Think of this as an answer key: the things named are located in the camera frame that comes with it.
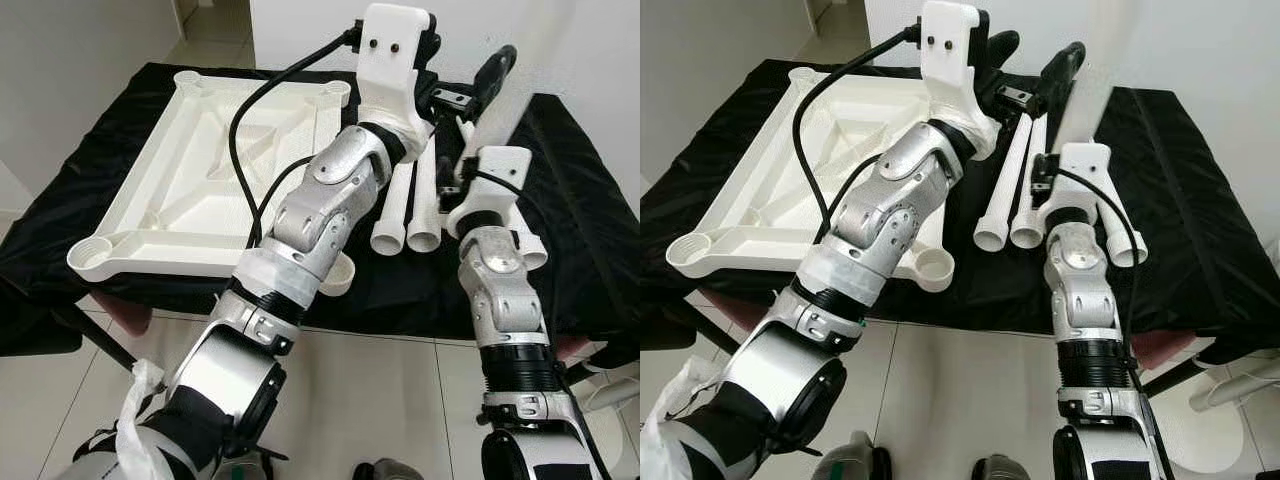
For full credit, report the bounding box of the black cloth table cover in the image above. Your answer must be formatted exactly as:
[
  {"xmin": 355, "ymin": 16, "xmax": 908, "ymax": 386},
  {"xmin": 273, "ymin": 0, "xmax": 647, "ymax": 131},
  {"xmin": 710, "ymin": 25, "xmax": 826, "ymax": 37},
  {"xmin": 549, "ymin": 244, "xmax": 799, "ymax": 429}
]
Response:
[
  {"xmin": 0, "ymin": 62, "xmax": 641, "ymax": 356},
  {"xmin": 640, "ymin": 58, "xmax": 1280, "ymax": 351}
]

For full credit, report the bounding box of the black metal table leg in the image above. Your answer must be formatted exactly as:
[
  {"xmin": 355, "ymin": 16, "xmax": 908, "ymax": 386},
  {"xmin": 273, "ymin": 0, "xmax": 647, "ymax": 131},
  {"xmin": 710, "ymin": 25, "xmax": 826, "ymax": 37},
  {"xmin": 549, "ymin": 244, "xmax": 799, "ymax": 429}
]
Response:
[
  {"xmin": 1140, "ymin": 355, "xmax": 1226, "ymax": 401},
  {"xmin": 560, "ymin": 342, "xmax": 641, "ymax": 393},
  {"xmin": 75, "ymin": 300, "xmax": 138, "ymax": 373}
]

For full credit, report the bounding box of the white plastic table top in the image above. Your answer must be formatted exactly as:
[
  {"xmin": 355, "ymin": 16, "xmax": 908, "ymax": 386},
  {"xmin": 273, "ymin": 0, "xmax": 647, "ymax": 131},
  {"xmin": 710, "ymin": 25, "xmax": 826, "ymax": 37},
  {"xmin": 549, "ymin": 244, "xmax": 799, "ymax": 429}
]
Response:
[
  {"xmin": 67, "ymin": 70, "xmax": 358, "ymax": 297},
  {"xmin": 667, "ymin": 66, "xmax": 956, "ymax": 293}
]

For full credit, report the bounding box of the white crumpled plastic wrap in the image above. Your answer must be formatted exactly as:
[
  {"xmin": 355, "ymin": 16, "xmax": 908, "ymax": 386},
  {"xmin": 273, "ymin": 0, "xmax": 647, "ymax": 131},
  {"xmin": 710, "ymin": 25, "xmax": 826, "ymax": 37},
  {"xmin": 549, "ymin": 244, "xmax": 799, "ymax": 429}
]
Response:
[
  {"xmin": 640, "ymin": 360, "xmax": 721, "ymax": 480},
  {"xmin": 112, "ymin": 358, "xmax": 163, "ymax": 480}
]

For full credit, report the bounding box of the grey left robot foot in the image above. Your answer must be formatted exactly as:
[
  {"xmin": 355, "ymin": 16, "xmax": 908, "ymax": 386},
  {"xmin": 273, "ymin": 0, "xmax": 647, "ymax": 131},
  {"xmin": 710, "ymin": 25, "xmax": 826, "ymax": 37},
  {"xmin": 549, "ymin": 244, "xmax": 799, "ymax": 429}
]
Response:
[
  {"xmin": 215, "ymin": 455, "xmax": 266, "ymax": 480},
  {"xmin": 820, "ymin": 430, "xmax": 891, "ymax": 480}
]

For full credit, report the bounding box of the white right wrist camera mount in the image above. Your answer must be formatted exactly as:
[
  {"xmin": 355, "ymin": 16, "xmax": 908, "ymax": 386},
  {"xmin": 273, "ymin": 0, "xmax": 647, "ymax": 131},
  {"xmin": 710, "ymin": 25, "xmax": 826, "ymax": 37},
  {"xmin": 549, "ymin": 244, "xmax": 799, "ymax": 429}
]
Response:
[
  {"xmin": 445, "ymin": 147, "xmax": 531, "ymax": 241},
  {"xmin": 1035, "ymin": 142, "xmax": 1113, "ymax": 236}
]

